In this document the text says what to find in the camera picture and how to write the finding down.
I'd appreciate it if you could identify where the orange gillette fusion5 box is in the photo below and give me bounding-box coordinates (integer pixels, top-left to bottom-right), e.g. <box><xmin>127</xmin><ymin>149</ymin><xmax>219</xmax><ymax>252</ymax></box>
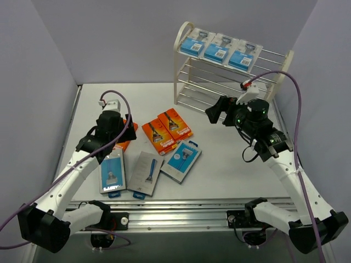
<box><xmin>142</xmin><ymin>118</ymin><xmax>177</xmax><ymax>156</ymax></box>
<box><xmin>157</xmin><ymin>108</ymin><xmax>193</xmax><ymax>143</ymax></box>
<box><xmin>113</xmin><ymin>120</ymin><xmax>138</xmax><ymax>152</ymax></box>

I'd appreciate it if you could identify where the orange Gillette Fusion5 box left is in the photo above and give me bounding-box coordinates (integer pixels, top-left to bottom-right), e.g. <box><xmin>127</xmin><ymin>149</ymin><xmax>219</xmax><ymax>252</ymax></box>
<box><xmin>113</xmin><ymin>120</ymin><xmax>138</xmax><ymax>152</ymax></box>

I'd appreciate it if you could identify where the grey Harry's box blue razor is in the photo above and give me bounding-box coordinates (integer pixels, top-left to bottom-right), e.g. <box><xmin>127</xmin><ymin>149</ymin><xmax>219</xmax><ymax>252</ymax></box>
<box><xmin>127</xmin><ymin>152</ymin><xmax>164</xmax><ymax>200</ymax></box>

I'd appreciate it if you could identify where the orange Gillette Fusion5 box middle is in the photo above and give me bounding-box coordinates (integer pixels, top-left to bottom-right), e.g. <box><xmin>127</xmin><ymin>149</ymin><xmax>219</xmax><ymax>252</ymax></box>
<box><xmin>142</xmin><ymin>118</ymin><xmax>177</xmax><ymax>156</ymax></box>

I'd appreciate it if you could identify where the orange Gillette Fusion5 box right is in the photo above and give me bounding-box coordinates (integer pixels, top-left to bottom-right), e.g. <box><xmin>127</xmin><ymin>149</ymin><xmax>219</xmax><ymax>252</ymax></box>
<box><xmin>157</xmin><ymin>108</ymin><xmax>193</xmax><ymax>143</ymax></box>

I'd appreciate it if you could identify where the cream metal-rod shelf rack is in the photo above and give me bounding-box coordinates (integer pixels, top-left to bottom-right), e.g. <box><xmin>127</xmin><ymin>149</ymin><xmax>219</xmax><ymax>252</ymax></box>
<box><xmin>173</xmin><ymin>21</ymin><xmax>294</xmax><ymax>111</ymax></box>

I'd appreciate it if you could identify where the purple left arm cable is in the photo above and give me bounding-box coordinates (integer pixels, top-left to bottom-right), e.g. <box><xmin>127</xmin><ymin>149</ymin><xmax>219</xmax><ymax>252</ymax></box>
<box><xmin>0</xmin><ymin>90</ymin><xmax>132</xmax><ymax>250</ymax></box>

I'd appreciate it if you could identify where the clear Gillette blister pack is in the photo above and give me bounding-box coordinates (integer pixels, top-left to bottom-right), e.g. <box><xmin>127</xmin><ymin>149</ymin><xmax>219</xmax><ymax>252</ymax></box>
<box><xmin>203</xmin><ymin>33</ymin><xmax>239</xmax><ymax>64</ymax></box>
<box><xmin>179</xmin><ymin>28</ymin><xmax>216</xmax><ymax>58</ymax></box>

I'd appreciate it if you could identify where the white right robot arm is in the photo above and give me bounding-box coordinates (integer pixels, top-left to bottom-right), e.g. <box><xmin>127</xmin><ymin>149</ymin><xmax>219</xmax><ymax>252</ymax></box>
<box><xmin>205</xmin><ymin>96</ymin><xmax>349</xmax><ymax>254</ymax></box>

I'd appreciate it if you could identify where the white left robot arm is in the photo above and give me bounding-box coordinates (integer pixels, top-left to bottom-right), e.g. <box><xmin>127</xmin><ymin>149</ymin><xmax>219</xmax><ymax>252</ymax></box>
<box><xmin>18</xmin><ymin>110</ymin><xmax>136</xmax><ymax>253</ymax></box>

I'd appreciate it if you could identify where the aluminium mounting rail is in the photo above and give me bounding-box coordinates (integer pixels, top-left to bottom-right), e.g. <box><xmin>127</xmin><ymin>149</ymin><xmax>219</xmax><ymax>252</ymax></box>
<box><xmin>62</xmin><ymin>198</ymin><xmax>251</xmax><ymax>235</ymax></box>

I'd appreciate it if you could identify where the white Gillette Skinguard razor pack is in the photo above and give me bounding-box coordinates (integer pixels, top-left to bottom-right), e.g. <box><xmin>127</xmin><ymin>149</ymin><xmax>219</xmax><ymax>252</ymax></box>
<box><xmin>228</xmin><ymin>39</ymin><xmax>263</xmax><ymax>73</ymax></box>

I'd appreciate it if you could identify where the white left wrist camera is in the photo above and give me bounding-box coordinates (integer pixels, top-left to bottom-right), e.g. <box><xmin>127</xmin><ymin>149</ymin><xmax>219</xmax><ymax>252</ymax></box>
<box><xmin>98</xmin><ymin>100</ymin><xmax>121</xmax><ymax>113</ymax></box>

